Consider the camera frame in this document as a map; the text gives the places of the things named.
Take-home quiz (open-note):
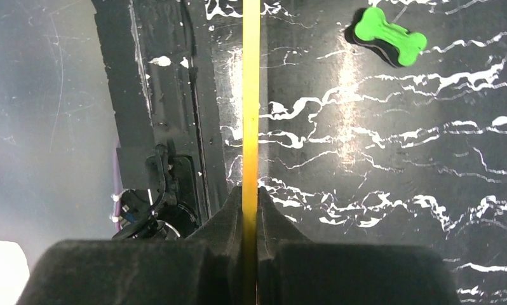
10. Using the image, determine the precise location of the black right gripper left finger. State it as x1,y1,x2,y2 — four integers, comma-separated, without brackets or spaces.
19,187,243,304

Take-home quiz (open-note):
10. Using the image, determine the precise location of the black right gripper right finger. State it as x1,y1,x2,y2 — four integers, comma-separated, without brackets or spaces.
257,188,460,304

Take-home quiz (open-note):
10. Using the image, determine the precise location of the green bone-shaped eraser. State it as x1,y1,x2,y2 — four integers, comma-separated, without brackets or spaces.
352,7,428,67

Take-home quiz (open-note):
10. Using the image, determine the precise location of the yellow-framed whiteboard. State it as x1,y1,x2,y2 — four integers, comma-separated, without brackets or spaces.
242,0,261,304

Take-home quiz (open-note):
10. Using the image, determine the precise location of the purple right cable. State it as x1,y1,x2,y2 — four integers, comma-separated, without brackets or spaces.
110,139,125,234

